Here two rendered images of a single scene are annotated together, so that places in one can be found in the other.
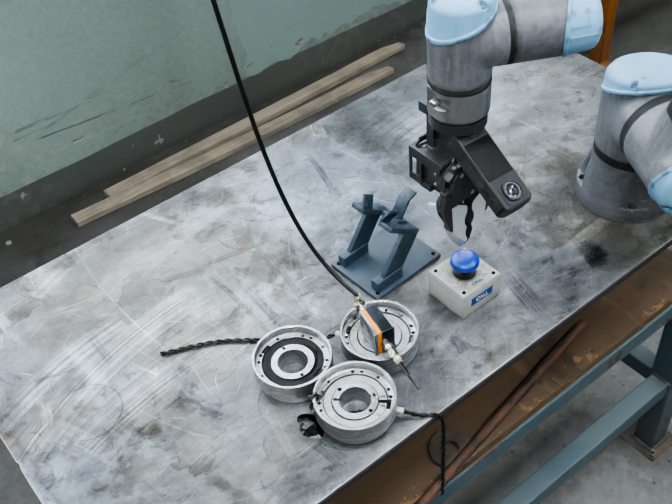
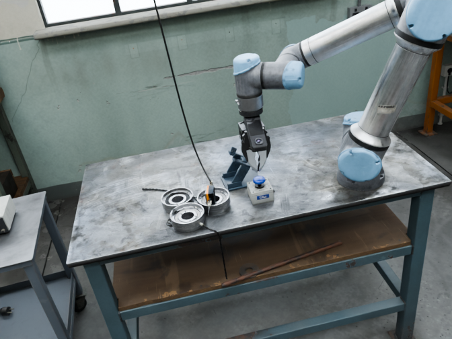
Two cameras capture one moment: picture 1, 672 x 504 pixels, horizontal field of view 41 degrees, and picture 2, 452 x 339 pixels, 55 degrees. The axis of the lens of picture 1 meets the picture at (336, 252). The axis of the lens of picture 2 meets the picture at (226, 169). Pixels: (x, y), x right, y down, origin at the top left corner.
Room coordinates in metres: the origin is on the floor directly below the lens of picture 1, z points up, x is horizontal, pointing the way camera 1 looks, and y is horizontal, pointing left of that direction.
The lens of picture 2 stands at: (-0.22, -0.62, 1.60)
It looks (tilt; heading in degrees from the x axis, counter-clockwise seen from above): 31 degrees down; 28
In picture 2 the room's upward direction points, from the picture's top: 8 degrees counter-clockwise
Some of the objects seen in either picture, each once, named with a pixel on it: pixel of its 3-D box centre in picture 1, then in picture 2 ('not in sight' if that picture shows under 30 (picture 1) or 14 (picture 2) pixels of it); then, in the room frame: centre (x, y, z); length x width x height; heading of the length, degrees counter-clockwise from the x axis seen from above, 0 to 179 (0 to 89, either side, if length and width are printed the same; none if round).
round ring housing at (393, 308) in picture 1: (379, 338); (214, 201); (0.76, -0.05, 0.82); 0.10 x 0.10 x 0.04
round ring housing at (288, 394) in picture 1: (293, 365); (177, 201); (0.73, 0.07, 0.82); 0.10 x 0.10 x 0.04
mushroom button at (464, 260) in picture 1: (464, 269); (259, 184); (0.85, -0.17, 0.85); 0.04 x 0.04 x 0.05
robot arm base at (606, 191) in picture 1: (629, 165); (360, 165); (1.03, -0.46, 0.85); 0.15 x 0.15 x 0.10
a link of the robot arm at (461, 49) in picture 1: (463, 36); (248, 75); (0.86, -0.17, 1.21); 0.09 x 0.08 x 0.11; 96
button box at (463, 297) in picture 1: (467, 280); (261, 190); (0.85, -0.18, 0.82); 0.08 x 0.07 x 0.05; 124
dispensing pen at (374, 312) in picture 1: (388, 341); (210, 199); (0.73, -0.05, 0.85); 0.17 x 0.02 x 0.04; 22
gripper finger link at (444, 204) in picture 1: (452, 201); (248, 148); (0.84, -0.15, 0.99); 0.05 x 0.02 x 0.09; 124
